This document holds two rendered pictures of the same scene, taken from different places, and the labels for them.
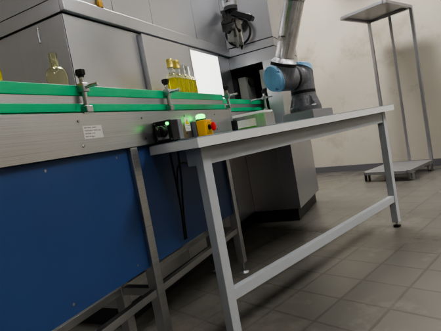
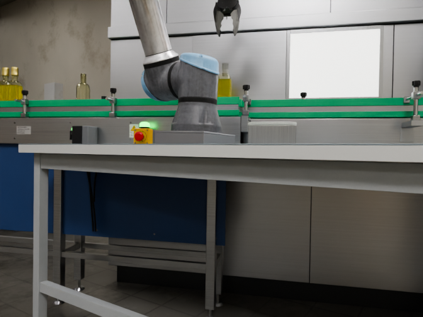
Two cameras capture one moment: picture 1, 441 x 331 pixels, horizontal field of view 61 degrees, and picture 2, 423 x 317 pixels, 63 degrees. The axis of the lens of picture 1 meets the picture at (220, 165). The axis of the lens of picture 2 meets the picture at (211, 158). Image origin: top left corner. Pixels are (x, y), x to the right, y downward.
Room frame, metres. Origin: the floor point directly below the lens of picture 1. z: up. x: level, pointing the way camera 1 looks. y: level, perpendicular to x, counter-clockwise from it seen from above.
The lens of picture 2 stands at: (1.61, -1.47, 0.73)
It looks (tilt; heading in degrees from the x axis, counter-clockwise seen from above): 1 degrees down; 76
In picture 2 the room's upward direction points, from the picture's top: 1 degrees clockwise
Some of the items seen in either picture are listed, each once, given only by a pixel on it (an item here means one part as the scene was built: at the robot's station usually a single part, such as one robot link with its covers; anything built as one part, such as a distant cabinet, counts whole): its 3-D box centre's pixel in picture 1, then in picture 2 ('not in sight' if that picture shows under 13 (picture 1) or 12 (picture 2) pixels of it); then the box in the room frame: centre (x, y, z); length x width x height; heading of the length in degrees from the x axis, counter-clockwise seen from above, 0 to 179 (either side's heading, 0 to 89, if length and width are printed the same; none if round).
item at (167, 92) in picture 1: (172, 94); (110, 102); (1.56, 0.14, 0.94); 0.07 x 0.04 x 0.13; 64
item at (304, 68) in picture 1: (300, 77); (197, 77); (1.82, -0.45, 0.95); 0.13 x 0.12 x 0.14; 126
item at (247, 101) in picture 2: (223, 98); (246, 100); (2.11, -0.08, 0.95); 0.17 x 0.03 x 0.12; 64
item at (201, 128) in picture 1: (203, 128); (144, 137); (1.70, 0.05, 0.79); 0.07 x 0.07 x 0.07; 64
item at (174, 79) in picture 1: (175, 94); not in sight; (1.91, 0.16, 0.99); 0.06 x 0.06 x 0.21; 64
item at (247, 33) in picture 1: (238, 32); not in sight; (2.91, -0.31, 1.49); 0.21 x 0.05 x 0.21; 64
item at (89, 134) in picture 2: (168, 131); (84, 135); (1.45, 0.17, 0.79); 0.08 x 0.08 x 0.08; 64
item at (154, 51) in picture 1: (189, 74); (282, 66); (2.36, 0.09, 1.15); 0.90 x 0.03 x 0.34; 154
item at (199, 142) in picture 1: (216, 138); (279, 152); (2.31, 0.00, 0.73); 1.58 x 1.52 x 0.04; 133
